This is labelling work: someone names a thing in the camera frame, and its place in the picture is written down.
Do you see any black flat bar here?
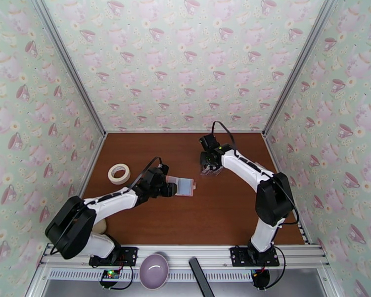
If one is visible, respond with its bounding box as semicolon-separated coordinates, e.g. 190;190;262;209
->
188;257;216;297

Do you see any perforated metal strip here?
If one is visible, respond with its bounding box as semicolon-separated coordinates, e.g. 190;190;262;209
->
47;269;254;283

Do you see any purple bowl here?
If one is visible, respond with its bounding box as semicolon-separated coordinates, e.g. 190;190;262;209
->
139;252;170;290

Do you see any black base cable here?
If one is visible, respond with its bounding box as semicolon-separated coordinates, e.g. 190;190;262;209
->
264;247;286;289
111;264;133;290

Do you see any black round electronics puck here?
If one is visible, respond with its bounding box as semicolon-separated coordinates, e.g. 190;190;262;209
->
251;269;270;290

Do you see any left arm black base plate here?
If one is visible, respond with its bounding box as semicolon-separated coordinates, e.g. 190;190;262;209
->
89;247;139;267

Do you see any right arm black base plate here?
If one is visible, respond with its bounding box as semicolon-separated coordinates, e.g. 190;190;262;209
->
230;246;280;267

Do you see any cream masking tape roll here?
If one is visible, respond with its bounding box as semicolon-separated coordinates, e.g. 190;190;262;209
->
107;163;131;186

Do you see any green lit circuit board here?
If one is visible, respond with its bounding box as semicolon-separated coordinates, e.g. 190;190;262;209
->
101;269;120;282

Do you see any aluminium corner post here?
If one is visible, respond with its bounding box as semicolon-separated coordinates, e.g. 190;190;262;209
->
262;0;341;138
29;0;108;137

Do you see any aluminium frame rail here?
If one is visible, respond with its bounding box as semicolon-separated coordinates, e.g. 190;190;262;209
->
38;243;331;270

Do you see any pink card holder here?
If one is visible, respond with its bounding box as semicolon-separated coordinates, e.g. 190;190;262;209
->
166;175;196;199

